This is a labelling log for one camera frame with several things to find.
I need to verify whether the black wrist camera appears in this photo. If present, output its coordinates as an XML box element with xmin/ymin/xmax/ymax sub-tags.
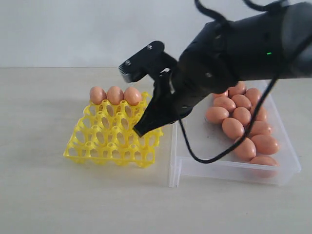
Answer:
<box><xmin>118</xmin><ymin>40</ymin><xmax>177</xmax><ymax>83</ymax></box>

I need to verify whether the brown egg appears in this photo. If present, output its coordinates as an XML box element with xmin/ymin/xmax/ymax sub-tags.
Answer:
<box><xmin>232</xmin><ymin>107</ymin><xmax>251</xmax><ymax>127</ymax></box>
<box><xmin>213</xmin><ymin>90</ymin><xmax>228</xmax><ymax>98</ymax></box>
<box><xmin>89</xmin><ymin>86</ymin><xmax>107</xmax><ymax>105</ymax></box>
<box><xmin>228</xmin><ymin>81</ymin><xmax>247</xmax><ymax>98</ymax></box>
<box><xmin>250</xmin><ymin>106</ymin><xmax>268</xmax><ymax>121</ymax></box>
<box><xmin>124</xmin><ymin>87</ymin><xmax>142</xmax><ymax>106</ymax></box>
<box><xmin>251</xmin><ymin>135</ymin><xmax>279</xmax><ymax>155</ymax></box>
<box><xmin>205</xmin><ymin>106</ymin><xmax>230</xmax><ymax>124</ymax></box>
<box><xmin>245</xmin><ymin>88</ymin><xmax>262</xmax><ymax>106</ymax></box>
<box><xmin>107</xmin><ymin>86</ymin><xmax>124</xmax><ymax>105</ymax></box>
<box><xmin>222</xmin><ymin>117</ymin><xmax>244</xmax><ymax>140</ymax></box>
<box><xmin>213</xmin><ymin>97</ymin><xmax>236</xmax><ymax>113</ymax></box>
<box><xmin>231</xmin><ymin>94</ymin><xmax>252</xmax><ymax>110</ymax></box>
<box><xmin>234</xmin><ymin>138</ymin><xmax>257</xmax><ymax>162</ymax></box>
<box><xmin>249</xmin><ymin>120</ymin><xmax>272</xmax><ymax>137</ymax></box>
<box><xmin>249</xmin><ymin>156</ymin><xmax>279</xmax><ymax>179</ymax></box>

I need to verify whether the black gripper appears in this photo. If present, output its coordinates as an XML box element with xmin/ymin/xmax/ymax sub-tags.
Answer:
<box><xmin>133</xmin><ymin>70</ymin><xmax>193</xmax><ymax>136</ymax></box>

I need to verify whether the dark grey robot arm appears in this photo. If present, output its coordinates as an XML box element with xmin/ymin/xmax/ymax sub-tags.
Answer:
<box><xmin>134</xmin><ymin>2</ymin><xmax>312</xmax><ymax>136</ymax></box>

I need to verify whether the black cable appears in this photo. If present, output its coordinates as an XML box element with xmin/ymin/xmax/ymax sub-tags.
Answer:
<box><xmin>179</xmin><ymin>0</ymin><xmax>312</xmax><ymax>164</ymax></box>

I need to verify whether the yellow plastic egg tray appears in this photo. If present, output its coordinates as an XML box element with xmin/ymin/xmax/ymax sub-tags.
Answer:
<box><xmin>63</xmin><ymin>92</ymin><xmax>163</xmax><ymax>168</ymax></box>

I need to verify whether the clear plastic bin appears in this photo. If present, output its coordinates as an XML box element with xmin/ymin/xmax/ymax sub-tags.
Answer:
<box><xmin>168</xmin><ymin>80</ymin><xmax>302</xmax><ymax>188</ymax></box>

